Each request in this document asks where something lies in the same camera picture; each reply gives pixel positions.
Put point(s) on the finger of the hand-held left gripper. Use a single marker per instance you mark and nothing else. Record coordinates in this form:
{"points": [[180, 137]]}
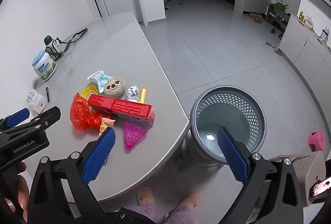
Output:
{"points": [[18, 115], [49, 115]]}

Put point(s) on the sloth plush toy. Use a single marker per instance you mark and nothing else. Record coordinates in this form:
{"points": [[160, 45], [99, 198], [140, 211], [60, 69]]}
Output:
{"points": [[115, 87]]}

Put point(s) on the pink plastic stool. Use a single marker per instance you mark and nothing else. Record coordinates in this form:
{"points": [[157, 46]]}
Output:
{"points": [[316, 140]]}

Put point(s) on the person's leg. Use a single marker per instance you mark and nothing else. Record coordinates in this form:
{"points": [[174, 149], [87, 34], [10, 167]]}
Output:
{"points": [[190, 200], [146, 198]]}

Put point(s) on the red plastic bag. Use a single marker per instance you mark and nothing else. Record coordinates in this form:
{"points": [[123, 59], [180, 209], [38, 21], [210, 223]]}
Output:
{"points": [[80, 115]]}

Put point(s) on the grey perforated waste basket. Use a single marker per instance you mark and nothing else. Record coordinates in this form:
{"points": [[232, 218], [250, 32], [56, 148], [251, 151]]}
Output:
{"points": [[206, 125]]}

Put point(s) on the white bottle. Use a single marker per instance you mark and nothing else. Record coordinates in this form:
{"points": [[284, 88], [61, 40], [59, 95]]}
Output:
{"points": [[324, 35]]}

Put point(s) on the yellow foam tube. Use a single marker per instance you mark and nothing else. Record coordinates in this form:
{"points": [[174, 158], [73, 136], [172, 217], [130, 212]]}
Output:
{"points": [[142, 94]]}

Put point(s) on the beige plastic stool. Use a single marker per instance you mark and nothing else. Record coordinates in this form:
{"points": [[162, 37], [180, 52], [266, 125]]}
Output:
{"points": [[307, 172]]}

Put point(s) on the black pen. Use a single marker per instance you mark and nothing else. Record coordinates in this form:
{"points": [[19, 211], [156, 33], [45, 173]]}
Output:
{"points": [[47, 94]]}

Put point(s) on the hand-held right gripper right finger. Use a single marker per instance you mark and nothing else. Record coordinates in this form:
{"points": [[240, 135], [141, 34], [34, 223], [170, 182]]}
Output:
{"points": [[232, 154]]}

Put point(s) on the person's left hand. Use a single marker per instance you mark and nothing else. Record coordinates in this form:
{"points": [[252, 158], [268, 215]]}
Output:
{"points": [[20, 187]]}

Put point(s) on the white blue snack wrapper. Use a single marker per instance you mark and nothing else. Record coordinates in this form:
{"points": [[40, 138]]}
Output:
{"points": [[99, 78]]}

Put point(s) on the white tissue pack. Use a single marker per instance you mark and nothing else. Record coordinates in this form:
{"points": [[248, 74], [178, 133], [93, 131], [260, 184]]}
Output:
{"points": [[36, 101]]}

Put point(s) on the white counter cabinet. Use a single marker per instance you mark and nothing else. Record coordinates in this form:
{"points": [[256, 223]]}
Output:
{"points": [[302, 51]]}

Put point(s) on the yellow box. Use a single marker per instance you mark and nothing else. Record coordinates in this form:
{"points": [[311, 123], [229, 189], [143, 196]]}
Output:
{"points": [[301, 15]]}

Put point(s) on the cardboard box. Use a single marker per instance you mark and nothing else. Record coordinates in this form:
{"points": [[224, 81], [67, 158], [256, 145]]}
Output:
{"points": [[256, 17]]}

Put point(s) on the person's right leg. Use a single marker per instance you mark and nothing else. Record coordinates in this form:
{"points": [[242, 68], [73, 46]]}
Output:
{"points": [[190, 200]]}

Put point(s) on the smartphone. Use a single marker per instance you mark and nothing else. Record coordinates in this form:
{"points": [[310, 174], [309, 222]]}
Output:
{"points": [[322, 186]]}

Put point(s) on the red toothpaste box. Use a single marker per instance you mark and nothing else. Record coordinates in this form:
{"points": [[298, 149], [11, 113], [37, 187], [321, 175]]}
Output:
{"points": [[121, 107]]}

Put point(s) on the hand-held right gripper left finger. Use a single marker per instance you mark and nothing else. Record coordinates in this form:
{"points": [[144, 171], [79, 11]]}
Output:
{"points": [[99, 154]]}

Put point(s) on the milk powder can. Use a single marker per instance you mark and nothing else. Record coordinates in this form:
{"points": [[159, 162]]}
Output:
{"points": [[45, 67]]}

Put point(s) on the shoe rack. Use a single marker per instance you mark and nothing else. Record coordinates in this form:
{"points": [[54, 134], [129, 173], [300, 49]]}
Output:
{"points": [[278, 18]]}

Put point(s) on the small orange snack wrapper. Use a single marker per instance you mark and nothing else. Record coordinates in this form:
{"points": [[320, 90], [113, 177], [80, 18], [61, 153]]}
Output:
{"points": [[106, 123]]}

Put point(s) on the crumpled paper ball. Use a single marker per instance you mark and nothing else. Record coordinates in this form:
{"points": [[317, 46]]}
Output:
{"points": [[132, 91]]}

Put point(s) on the dark shoe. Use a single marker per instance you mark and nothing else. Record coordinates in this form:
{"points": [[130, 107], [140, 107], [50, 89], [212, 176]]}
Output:
{"points": [[273, 30]]}

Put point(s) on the green bag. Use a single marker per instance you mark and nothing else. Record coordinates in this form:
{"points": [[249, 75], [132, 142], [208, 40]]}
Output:
{"points": [[281, 5]]}

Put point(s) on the person's left leg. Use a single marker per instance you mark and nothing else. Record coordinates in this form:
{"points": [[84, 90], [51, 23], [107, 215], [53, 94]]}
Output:
{"points": [[146, 198]]}

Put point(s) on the slipper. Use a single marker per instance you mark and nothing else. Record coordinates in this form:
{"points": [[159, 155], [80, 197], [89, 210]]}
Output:
{"points": [[271, 45]]}

